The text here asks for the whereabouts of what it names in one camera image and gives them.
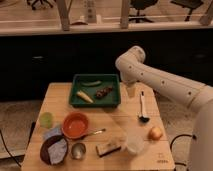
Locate dark grape bunch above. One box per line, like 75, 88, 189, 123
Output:
95, 86, 113, 99

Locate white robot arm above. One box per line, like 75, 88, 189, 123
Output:
115, 46, 213, 171

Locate green plastic tray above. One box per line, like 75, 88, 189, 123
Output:
69, 74, 121, 108

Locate green cucumber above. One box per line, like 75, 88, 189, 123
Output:
81, 80, 102, 87

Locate metal spoon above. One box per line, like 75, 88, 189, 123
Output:
80, 128, 106, 139

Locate white cup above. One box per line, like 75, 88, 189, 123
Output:
123, 134, 144, 155

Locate wooden block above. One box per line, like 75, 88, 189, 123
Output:
96, 140, 121, 157

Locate orange bowl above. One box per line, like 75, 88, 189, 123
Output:
61, 112, 89, 139

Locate small metal cup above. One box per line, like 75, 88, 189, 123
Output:
71, 143, 86, 160

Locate light blue cloth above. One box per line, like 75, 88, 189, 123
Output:
43, 125, 62, 140

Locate office chair middle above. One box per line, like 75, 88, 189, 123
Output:
129, 0, 158, 23

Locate office chair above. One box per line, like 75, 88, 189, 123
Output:
26, 0, 53, 11
129, 0, 158, 23
171, 0, 204, 21

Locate green cup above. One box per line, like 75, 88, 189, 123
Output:
39, 112, 53, 128

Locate dark purple bowl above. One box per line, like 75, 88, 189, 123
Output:
40, 135, 68, 165

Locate grey blue cloth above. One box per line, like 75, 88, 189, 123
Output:
48, 139, 67, 164

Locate office chair right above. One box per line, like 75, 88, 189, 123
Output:
171, 0, 204, 21

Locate office chair left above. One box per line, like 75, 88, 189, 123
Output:
26, 0, 53, 11

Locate black cable right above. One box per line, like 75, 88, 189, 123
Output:
169, 133, 198, 171

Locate black cable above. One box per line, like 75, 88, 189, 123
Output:
169, 133, 198, 171
0, 129, 23, 168

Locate black cable left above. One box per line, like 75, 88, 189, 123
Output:
0, 129, 23, 168

